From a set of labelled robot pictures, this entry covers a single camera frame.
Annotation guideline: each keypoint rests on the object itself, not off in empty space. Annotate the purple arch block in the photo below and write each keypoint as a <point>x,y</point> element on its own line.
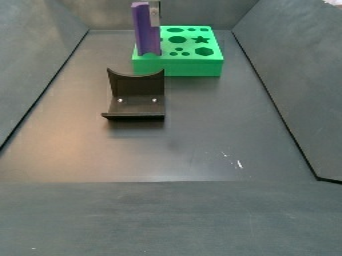
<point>147,35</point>

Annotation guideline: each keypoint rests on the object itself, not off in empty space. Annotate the black curved holder stand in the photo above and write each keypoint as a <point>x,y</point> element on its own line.
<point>138,96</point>

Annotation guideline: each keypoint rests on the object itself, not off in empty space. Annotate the green shape sorter board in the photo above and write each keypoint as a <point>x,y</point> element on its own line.
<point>190,53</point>

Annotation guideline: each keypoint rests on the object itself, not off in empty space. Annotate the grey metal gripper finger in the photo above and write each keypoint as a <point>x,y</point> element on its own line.
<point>154,7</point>

